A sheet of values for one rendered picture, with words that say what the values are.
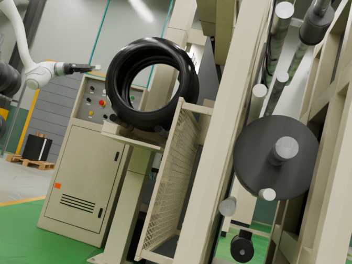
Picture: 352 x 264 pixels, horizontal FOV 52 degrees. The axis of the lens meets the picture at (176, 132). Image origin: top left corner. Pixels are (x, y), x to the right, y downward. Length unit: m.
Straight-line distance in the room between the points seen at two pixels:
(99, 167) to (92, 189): 0.18
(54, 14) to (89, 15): 1.14
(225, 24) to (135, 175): 1.11
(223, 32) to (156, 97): 0.66
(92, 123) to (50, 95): 9.04
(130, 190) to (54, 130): 9.37
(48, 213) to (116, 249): 0.77
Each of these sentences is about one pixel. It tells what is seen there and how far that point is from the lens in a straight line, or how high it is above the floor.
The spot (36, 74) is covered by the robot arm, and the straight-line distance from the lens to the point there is 2.33.
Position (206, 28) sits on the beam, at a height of 1.64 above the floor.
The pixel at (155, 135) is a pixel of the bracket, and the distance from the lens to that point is 2.41.
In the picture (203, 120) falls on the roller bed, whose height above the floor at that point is 1.06.
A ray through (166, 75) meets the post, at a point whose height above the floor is 1.31.
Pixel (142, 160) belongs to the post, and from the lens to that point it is 2.44.
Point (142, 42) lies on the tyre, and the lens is 2.22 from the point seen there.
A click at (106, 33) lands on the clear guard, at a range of 3.18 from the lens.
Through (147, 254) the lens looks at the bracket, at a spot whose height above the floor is 0.33.
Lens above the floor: 0.68
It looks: 7 degrees up
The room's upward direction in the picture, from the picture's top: 15 degrees clockwise
